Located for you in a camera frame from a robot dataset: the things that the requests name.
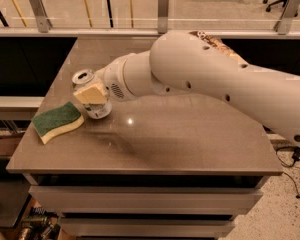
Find upper grey drawer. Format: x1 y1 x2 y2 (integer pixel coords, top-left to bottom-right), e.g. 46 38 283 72
30 186 262 215

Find black power adapter with cable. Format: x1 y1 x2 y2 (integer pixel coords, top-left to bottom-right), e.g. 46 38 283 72
275 146 300 200

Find middle metal railing bracket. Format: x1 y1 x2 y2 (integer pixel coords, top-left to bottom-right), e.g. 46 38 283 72
157 0 169 34

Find lower grey drawer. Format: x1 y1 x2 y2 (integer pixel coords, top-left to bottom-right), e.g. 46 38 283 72
61 218 235 238

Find metal railing bracket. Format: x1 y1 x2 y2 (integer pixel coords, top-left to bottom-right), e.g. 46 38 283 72
157 0 169 34
29 0 52 33
274 0 300 35

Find cans in box below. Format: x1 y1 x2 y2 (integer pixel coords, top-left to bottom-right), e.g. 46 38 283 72
18 207 60 240

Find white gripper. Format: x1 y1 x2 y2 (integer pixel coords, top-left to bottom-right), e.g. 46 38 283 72
73 51 154 104

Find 7up soda can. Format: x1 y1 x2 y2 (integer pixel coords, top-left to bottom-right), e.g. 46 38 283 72
72 69 112 119

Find green and yellow sponge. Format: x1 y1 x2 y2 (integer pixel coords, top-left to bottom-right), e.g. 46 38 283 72
32 102 84 144

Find left metal railing bracket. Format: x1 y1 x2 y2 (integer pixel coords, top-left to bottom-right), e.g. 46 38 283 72
29 0 52 33

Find brown chip bag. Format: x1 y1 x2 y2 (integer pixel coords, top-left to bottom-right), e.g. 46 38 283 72
190 31 246 64

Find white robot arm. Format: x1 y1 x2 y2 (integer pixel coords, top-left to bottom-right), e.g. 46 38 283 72
73 31 300 147

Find right metal railing bracket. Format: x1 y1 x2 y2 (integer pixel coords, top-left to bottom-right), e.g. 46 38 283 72
274 0 300 35

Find grey drawer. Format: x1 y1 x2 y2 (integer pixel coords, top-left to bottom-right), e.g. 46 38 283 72
61 218 235 238
30 186 262 215

